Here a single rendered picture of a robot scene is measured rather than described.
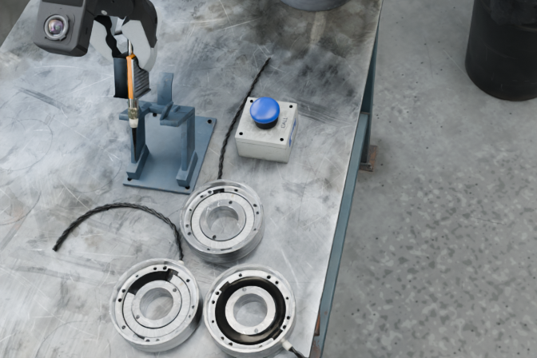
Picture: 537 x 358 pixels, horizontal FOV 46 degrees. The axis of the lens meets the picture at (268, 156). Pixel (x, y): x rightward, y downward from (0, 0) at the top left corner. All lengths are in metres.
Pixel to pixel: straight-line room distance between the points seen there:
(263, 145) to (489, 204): 1.05
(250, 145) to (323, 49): 0.22
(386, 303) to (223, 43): 0.86
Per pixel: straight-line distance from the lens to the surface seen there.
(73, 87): 1.03
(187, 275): 0.78
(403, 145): 1.87
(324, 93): 0.94
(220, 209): 0.82
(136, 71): 0.73
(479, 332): 1.65
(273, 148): 0.84
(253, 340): 0.74
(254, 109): 0.83
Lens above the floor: 1.52
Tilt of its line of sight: 56 degrees down
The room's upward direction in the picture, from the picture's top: 9 degrees counter-clockwise
